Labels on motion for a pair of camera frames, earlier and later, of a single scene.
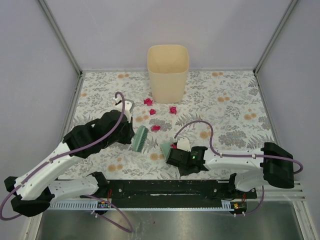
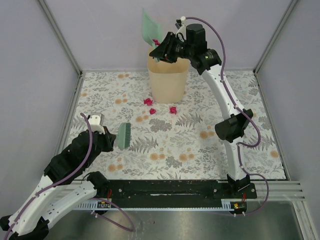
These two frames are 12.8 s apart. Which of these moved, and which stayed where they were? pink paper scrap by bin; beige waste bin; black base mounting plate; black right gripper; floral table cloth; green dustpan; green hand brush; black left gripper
Moved: green dustpan; black right gripper; black left gripper; green hand brush
Stayed: floral table cloth; pink paper scrap by bin; black base mounting plate; beige waste bin
